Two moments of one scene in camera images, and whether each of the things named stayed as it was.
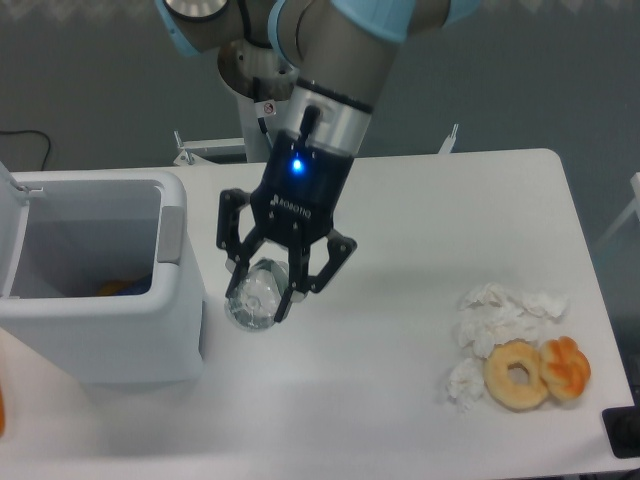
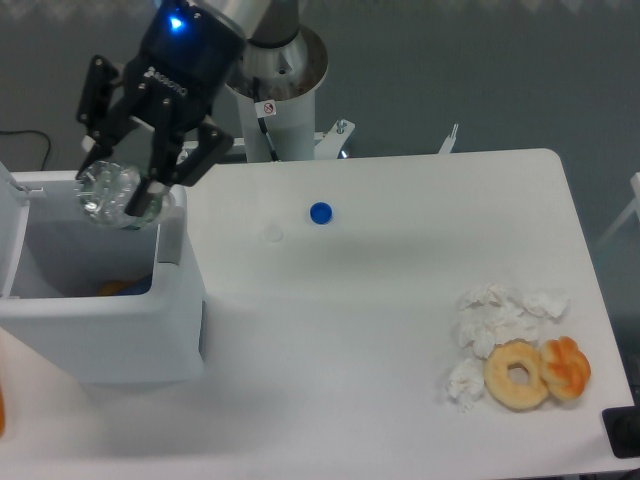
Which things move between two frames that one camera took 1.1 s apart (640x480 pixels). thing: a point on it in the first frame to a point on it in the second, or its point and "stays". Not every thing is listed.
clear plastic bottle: (254, 302) to (108, 189)
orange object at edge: (2, 413) stays
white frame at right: (635, 181) stays
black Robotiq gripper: (302, 185) to (188, 54)
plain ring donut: (514, 375) stays
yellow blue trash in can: (122, 287) stays
